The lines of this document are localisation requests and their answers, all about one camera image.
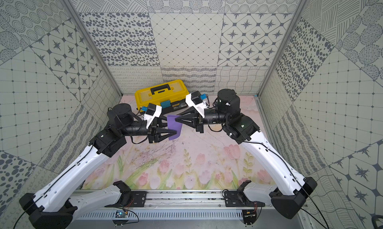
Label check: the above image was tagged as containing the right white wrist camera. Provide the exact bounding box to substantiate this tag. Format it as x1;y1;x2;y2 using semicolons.
186;91;208;118

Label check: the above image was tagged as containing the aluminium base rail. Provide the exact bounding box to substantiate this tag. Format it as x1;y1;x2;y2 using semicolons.
80;190;270;225

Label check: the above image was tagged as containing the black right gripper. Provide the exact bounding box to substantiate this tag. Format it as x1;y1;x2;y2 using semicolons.
175;107;229;134

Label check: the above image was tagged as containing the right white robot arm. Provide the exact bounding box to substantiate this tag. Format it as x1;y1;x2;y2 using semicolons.
176;89;317;219

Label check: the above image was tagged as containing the yellow and black toolbox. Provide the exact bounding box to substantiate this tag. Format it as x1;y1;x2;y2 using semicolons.
135;79;189;114

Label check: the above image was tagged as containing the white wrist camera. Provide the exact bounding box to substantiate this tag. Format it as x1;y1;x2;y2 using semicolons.
143;103;162;129
186;91;208;118

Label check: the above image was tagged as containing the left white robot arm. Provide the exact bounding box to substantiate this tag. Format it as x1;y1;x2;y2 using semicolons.
19;103;177;229

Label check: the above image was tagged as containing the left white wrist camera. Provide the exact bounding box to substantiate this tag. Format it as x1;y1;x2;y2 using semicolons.
143;103;162;129

